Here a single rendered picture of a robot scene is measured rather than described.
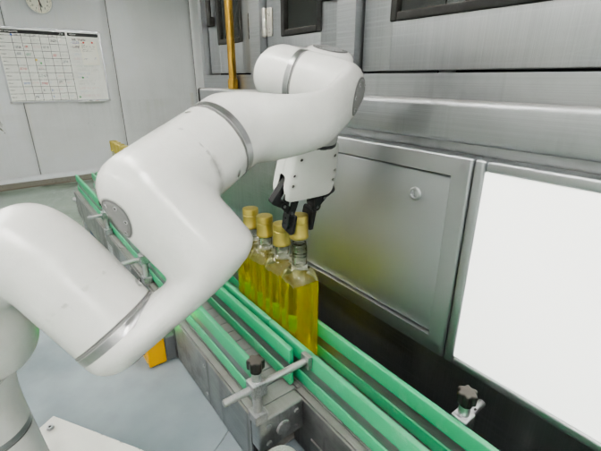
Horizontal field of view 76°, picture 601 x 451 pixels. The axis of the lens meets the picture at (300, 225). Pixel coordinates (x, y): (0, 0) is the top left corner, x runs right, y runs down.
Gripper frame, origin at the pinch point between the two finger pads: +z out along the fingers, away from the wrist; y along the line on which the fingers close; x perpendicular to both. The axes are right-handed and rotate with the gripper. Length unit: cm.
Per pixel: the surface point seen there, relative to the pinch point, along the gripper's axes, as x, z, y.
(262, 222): -9.2, 5.9, 1.5
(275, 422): 17.6, 28.5, 12.0
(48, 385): -27, 52, 44
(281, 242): -2.8, 6.7, 1.0
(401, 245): 13.6, 0.4, -12.8
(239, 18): -56, -25, -15
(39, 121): -561, 181, 4
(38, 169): -545, 243, 18
